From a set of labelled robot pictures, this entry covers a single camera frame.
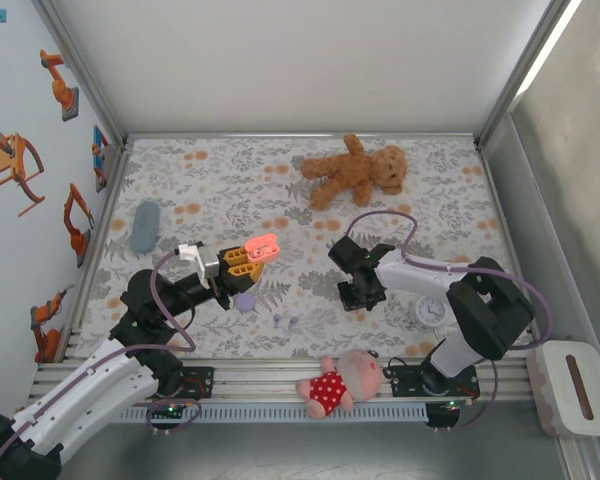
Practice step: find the purple earbud charging case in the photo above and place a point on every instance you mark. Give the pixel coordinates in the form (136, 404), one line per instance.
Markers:
(245, 301)

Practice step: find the pink earbud charging case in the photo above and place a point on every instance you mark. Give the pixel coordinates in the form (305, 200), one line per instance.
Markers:
(260, 242)

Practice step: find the purple earbud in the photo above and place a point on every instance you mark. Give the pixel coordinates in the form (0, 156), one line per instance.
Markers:
(277, 320)
(293, 322)

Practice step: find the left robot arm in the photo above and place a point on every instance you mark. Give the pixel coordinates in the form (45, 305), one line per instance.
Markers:
(90, 395)

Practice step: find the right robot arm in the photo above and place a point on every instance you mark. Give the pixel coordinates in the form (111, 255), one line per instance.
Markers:
(415, 280)

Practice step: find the blue-grey oblong case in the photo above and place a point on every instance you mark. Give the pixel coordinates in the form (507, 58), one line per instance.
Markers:
(146, 227)

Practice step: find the white alarm clock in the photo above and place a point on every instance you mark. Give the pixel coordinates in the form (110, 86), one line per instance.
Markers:
(428, 312)

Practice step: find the floral printed table mat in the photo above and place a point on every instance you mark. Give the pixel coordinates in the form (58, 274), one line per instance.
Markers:
(220, 175)

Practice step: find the brown teddy bear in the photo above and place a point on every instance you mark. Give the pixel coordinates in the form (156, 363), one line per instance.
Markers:
(350, 172)

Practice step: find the black controller board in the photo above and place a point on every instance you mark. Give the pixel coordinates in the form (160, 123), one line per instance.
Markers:
(172, 409)
(442, 412)

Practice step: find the pink plush red dotted dress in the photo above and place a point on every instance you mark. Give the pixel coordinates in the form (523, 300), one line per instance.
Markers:
(330, 390)

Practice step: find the blue and orange sticker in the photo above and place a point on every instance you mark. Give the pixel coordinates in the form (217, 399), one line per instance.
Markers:
(100, 155)

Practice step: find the orange chair-shaped sticker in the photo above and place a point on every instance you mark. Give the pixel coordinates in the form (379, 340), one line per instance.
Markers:
(15, 160)

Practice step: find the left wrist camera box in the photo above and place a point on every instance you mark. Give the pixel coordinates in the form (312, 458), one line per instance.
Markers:
(192, 251)

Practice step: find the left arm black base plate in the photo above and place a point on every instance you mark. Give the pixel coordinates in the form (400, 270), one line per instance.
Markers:
(200, 382)

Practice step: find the wide aluminium frame rail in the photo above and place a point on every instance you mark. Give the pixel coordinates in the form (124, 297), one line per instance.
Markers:
(260, 380)

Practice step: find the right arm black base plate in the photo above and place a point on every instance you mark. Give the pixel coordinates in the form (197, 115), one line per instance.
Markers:
(405, 382)

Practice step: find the aluminium frame post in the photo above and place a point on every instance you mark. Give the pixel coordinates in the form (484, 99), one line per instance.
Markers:
(520, 75)
(84, 75)

